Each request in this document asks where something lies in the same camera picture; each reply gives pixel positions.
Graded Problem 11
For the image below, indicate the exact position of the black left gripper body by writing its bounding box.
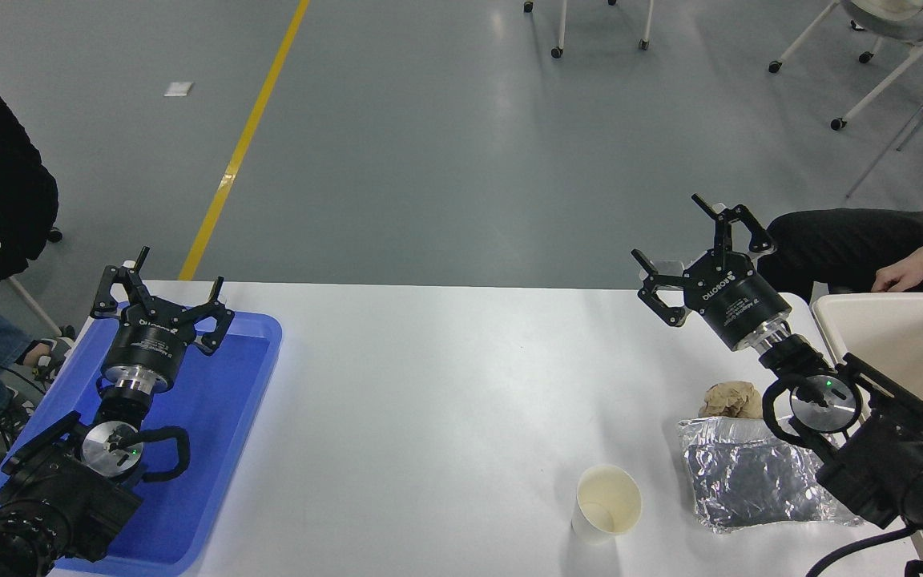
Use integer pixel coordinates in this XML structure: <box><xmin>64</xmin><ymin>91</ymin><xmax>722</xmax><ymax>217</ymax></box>
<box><xmin>106</xmin><ymin>303</ymin><xmax>191</xmax><ymax>379</ymax></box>

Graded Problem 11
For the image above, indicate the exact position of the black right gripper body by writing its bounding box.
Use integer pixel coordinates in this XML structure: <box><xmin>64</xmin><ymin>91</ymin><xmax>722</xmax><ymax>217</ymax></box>
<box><xmin>683</xmin><ymin>252</ymin><xmax>792</xmax><ymax>350</ymax></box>

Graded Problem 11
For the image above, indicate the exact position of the white paper cup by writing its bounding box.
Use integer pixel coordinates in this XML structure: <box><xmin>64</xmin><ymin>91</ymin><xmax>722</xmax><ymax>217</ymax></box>
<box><xmin>571</xmin><ymin>465</ymin><xmax>643</xmax><ymax>546</ymax></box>

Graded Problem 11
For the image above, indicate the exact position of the person's hand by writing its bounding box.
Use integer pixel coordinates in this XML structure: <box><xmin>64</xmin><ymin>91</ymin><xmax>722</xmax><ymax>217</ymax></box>
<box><xmin>871</xmin><ymin>252</ymin><xmax>923</xmax><ymax>294</ymax></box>

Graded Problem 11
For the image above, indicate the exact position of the chair with white legs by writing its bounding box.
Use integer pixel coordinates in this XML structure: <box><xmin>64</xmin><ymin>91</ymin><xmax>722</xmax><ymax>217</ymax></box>
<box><xmin>0</xmin><ymin>227</ymin><xmax>78</xmax><ymax>341</ymax></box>

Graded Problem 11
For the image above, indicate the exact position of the blue plastic tray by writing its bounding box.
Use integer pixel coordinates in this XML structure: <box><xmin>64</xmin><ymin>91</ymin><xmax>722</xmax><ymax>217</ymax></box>
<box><xmin>0</xmin><ymin>302</ymin><xmax>283</xmax><ymax>576</ymax></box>

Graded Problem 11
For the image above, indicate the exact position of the crumpled tan paper ball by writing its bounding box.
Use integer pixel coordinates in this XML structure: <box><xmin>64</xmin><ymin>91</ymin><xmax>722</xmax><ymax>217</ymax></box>
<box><xmin>699</xmin><ymin>381</ymin><xmax>767</xmax><ymax>420</ymax></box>

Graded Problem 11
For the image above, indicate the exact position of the seated person beside bin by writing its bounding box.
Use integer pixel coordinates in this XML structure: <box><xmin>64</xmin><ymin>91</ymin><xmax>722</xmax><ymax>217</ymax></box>
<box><xmin>758</xmin><ymin>209</ymin><xmax>923</xmax><ymax>304</ymax></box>

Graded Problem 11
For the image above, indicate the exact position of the crumpled silver foil tray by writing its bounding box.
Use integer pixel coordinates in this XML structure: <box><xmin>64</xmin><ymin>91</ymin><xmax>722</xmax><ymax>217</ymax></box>
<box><xmin>677</xmin><ymin>415</ymin><xmax>864</xmax><ymax>535</ymax></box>

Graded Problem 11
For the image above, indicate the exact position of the large pale plastic bin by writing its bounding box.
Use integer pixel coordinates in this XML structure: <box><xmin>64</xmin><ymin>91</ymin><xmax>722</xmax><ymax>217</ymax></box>
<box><xmin>812</xmin><ymin>293</ymin><xmax>923</xmax><ymax>574</ymax></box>

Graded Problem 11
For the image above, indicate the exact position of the white wheeled stand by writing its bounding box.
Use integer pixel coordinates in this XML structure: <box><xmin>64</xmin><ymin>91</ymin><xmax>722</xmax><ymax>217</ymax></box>
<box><xmin>522</xmin><ymin>0</ymin><xmax>656</xmax><ymax>59</ymax></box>

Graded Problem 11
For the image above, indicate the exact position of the white office chair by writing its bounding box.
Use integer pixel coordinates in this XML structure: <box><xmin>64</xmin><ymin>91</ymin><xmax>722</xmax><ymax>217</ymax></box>
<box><xmin>768</xmin><ymin>0</ymin><xmax>923</xmax><ymax>131</ymax></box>

